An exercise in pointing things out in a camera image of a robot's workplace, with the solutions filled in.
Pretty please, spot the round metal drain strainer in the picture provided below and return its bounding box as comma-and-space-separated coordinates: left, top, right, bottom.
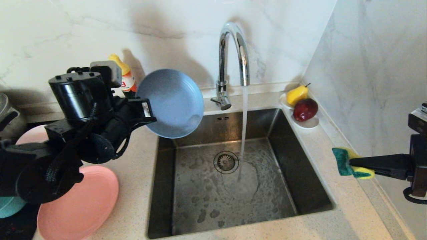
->
213, 151, 239, 174

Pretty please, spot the chrome gooseneck faucet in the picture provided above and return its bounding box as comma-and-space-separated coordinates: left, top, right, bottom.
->
211, 22, 251, 111

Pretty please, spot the steel cooking pot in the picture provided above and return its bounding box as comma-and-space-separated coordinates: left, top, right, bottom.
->
0, 93, 28, 140

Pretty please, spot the running water stream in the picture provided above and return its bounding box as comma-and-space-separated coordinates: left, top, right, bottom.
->
238, 85, 250, 180

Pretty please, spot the dark red apple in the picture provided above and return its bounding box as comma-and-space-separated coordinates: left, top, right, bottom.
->
293, 98, 319, 122

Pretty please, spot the orange white dish soap bottle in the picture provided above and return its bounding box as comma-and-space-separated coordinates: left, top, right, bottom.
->
109, 54, 138, 98

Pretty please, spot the pink bowl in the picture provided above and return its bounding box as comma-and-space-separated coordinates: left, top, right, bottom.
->
16, 125, 49, 145

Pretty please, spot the stainless steel sink basin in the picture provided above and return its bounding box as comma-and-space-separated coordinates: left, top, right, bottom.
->
148, 107, 336, 239

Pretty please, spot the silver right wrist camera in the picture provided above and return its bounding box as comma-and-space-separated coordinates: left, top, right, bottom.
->
408, 103, 427, 135

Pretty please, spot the small white fruit dish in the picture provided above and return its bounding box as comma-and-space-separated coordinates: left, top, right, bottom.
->
280, 93, 320, 130

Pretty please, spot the yellow green sponge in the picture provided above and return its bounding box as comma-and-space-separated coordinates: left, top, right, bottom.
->
332, 147, 375, 180

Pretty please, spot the blue grey plate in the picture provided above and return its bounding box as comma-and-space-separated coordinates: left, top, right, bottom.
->
137, 69, 204, 139

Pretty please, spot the black induction cooktop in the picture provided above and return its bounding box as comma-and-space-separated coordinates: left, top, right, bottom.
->
0, 213, 39, 240

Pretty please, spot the pink plate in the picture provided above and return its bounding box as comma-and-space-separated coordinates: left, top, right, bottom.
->
37, 166, 119, 240

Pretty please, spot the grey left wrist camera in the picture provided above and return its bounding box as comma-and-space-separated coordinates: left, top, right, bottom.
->
90, 61, 122, 89

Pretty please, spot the yellow pear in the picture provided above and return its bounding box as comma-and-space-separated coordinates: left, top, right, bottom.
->
286, 83, 311, 106

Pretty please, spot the teal bowl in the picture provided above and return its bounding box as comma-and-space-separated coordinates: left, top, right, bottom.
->
0, 196, 27, 219

